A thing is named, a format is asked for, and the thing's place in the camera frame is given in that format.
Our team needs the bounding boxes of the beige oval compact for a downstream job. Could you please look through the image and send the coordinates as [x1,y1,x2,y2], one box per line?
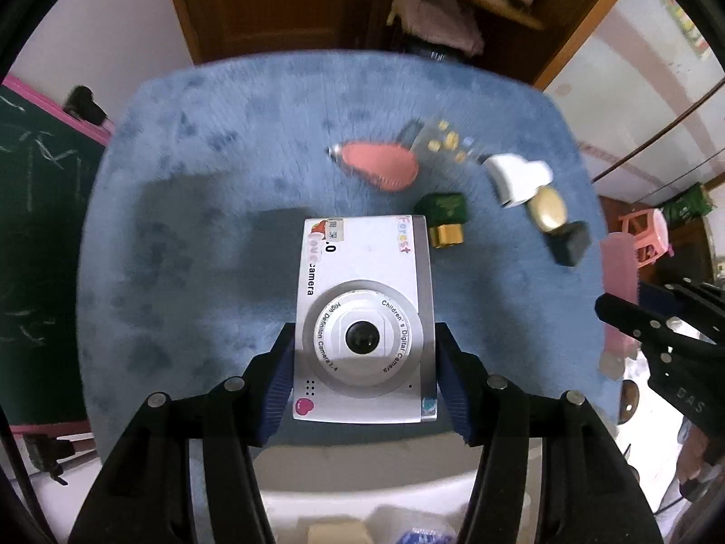
[526,185,568,233]

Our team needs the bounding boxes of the white heart-shaped box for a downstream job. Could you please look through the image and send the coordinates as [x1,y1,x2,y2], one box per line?
[483,154,553,208]

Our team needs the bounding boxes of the silver children's digital camera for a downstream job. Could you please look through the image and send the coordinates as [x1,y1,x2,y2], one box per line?
[292,215,437,425]

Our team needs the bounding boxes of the clear box with stickers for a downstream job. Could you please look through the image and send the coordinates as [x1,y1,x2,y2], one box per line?
[396,118,487,165]

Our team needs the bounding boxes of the pink correction tape dispenser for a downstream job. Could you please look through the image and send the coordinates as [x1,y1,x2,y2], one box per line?
[327,141,419,193]

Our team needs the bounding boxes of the pink plastic stool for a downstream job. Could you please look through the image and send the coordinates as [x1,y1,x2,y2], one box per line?
[618,208,671,268]

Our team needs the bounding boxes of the black cube box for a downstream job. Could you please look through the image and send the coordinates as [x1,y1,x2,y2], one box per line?
[547,221,591,267]

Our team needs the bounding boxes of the white plastic storage bin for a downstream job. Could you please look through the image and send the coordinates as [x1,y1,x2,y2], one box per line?
[189,434,546,544]

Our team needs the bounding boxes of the green and gold perfume bottle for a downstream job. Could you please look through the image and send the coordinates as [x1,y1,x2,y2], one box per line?
[414,193,468,249]

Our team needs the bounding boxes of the white wardrobe doors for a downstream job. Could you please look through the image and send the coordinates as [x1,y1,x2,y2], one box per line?
[546,0,724,205]

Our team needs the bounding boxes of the blue fluffy table cover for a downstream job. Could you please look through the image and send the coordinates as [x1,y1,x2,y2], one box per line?
[77,52,619,456]

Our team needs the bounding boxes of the folded pink cloth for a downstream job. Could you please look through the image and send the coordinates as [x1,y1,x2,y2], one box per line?
[386,0,484,57]

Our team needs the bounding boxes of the black chalkboard eraser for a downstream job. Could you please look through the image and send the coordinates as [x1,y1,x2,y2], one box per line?
[63,85,108,126]

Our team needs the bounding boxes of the brown wooden cabinet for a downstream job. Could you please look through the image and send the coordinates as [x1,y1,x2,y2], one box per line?
[172,0,617,90]

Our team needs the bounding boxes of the green chalkboard with pink frame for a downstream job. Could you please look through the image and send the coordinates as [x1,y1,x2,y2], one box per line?
[1,76,108,431]

